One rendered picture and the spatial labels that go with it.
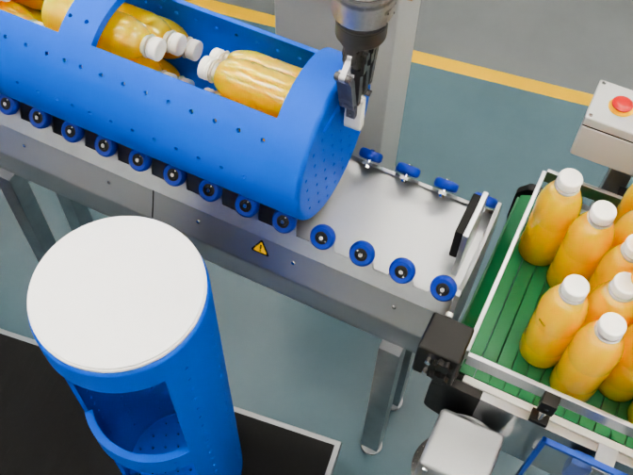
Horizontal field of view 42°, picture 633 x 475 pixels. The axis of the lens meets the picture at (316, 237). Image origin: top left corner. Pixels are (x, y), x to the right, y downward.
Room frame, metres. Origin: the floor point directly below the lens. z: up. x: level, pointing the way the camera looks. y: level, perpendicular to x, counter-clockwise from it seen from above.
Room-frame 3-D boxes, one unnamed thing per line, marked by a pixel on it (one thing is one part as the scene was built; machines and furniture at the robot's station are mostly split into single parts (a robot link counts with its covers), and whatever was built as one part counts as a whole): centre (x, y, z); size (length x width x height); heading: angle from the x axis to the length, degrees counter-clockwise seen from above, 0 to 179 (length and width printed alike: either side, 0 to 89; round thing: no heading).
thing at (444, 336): (0.57, -0.21, 0.95); 0.10 x 0.07 x 0.10; 155
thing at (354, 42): (0.89, -0.05, 1.32); 0.08 x 0.07 x 0.09; 155
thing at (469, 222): (0.77, -0.25, 0.99); 0.10 x 0.02 x 0.12; 155
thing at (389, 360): (0.74, -0.16, 0.31); 0.06 x 0.06 x 0.63; 65
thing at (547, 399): (0.48, -0.36, 0.94); 0.03 x 0.02 x 0.08; 65
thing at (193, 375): (0.62, 0.31, 0.59); 0.28 x 0.28 x 0.88
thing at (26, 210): (1.15, 0.73, 0.31); 0.06 x 0.06 x 0.63; 65
